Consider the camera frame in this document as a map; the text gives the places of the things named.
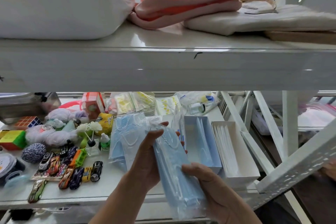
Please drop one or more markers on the person's right hand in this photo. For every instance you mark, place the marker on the person's right hand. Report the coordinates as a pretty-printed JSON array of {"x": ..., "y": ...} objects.
[{"x": 220, "y": 197}]

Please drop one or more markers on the person's left hand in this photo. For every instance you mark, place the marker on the person's left hand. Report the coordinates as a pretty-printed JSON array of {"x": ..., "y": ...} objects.
[{"x": 143, "y": 158}]

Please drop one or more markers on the person's right thumb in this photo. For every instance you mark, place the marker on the person's right thumb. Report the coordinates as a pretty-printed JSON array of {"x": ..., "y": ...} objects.
[{"x": 194, "y": 171}]

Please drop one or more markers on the person's left thumb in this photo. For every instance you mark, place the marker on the person's left thumb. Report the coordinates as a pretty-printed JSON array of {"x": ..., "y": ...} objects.
[{"x": 154, "y": 137}]

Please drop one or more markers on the bagged blue face mask pack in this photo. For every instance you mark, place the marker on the bagged blue face mask pack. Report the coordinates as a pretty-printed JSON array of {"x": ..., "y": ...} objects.
[
  {"x": 175, "y": 176},
  {"x": 126, "y": 139}
]

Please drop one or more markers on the person's right forearm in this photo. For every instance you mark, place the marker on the person's right forearm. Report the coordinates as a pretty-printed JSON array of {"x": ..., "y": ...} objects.
[{"x": 248, "y": 218}]

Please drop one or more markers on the person's left forearm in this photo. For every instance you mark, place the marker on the person's left forearm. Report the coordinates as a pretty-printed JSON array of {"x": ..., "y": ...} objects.
[{"x": 118, "y": 202}]

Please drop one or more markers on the blue open mask box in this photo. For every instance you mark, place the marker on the blue open mask box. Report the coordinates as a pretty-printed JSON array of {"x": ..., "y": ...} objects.
[{"x": 200, "y": 142}]

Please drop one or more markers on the clear zip bag yellow pieces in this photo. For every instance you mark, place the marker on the clear zip bag yellow pieces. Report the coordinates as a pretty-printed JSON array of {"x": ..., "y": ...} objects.
[
  {"x": 131, "y": 103},
  {"x": 166, "y": 105}
]

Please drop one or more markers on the white open mask box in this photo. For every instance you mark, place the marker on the white open mask box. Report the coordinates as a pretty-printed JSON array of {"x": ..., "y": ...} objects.
[{"x": 236, "y": 150}]

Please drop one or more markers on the small clear glass bottle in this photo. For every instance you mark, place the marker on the small clear glass bottle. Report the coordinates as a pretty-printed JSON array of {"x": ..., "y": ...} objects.
[{"x": 195, "y": 108}]

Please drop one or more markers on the small bottle with green label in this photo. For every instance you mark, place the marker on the small bottle with green label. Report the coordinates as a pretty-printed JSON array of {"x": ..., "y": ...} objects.
[{"x": 105, "y": 143}]

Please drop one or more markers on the yellow snack packet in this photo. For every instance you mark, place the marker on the yellow snack packet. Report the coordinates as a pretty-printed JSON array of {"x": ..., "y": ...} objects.
[{"x": 105, "y": 123}]

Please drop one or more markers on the clear plastic bag with bottle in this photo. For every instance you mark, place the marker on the clear plastic bag with bottle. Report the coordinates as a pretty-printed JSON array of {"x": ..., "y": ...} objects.
[{"x": 199, "y": 99}]

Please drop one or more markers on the reed diffuser with white flowers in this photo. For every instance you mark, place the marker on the reed diffuser with white flowers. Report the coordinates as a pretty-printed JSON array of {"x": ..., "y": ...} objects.
[{"x": 91, "y": 142}]

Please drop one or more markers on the white metal shelf rack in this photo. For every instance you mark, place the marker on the white metal shelf rack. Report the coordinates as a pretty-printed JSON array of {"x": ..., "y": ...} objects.
[{"x": 168, "y": 71}]

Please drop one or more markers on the red orange carton box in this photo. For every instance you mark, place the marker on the red orange carton box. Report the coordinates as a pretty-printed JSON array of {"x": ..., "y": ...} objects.
[{"x": 92, "y": 105}]

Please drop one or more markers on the group of small toy cars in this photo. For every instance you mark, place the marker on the group of small toy cars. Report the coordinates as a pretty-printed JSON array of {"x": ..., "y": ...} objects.
[{"x": 69, "y": 171}]

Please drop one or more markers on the fluffy white purple yarn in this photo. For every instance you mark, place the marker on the fluffy white purple yarn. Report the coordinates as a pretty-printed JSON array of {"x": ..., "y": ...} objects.
[
  {"x": 49, "y": 136},
  {"x": 63, "y": 114}
]

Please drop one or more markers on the blue white twine ball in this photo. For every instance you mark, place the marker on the blue white twine ball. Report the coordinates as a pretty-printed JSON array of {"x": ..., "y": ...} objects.
[{"x": 33, "y": 153}]

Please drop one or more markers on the colourful square puzzle cube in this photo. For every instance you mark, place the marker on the colourful square puzzle cube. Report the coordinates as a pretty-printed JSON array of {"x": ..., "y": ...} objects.
[{"x": 27, "y": 122}]

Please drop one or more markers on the grey metallic case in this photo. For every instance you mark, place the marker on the grey metallic case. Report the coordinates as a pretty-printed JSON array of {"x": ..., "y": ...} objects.
[{"x": 23, "y": 105}]

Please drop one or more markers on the pink striped tote bag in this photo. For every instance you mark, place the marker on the pink striped tote bag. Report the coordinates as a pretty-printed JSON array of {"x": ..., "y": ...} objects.
[{"x": 183, "y": 3}]

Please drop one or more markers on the green yellow puzzle cube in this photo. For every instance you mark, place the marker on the green yellow puzzle cube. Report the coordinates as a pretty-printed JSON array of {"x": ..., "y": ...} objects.
[{"x": 13, "y": 139}]

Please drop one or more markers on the black round container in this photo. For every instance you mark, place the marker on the black round container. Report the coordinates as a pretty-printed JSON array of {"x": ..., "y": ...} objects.
[{"x": 10, "y": 167}]

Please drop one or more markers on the beige canvas tote bag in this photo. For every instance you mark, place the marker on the beige canvas tote bag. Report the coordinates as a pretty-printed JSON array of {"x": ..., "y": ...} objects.
[{"x": 262, "y": 20}]

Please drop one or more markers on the large white bag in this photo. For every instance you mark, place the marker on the large white bag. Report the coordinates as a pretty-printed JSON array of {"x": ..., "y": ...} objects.
[{"x": 60, "y": 3}]

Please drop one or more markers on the brown flat board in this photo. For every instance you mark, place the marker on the brown flat board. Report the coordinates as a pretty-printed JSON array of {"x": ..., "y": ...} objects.
[{"x": 301, "y": 37}]

